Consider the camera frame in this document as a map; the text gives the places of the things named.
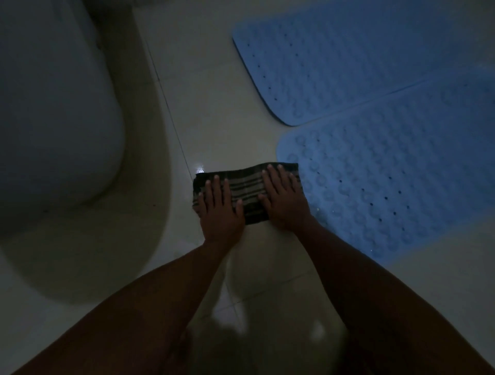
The person's right thumb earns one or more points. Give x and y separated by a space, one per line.
265 203

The person's right hand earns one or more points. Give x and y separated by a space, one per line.
287 206

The person's left little finger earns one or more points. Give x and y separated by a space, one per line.
201 203

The blue rubber bath mat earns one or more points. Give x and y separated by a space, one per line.
359 58
390 166

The person's right little finger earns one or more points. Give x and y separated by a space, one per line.
296 183

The person's left thumb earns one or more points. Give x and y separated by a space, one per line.
239 210

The person's left middle finger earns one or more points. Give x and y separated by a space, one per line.
216 189

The white toilet bowl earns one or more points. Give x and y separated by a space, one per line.
54 116

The person's left forearm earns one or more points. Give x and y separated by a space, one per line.
123 313

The dark striped cleaning cloth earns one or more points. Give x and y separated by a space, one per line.
246 193

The person's right forearm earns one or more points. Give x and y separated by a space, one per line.
381 309

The person's right middle finger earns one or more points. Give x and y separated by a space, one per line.
274 177

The person's left hand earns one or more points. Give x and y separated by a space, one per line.
220 221

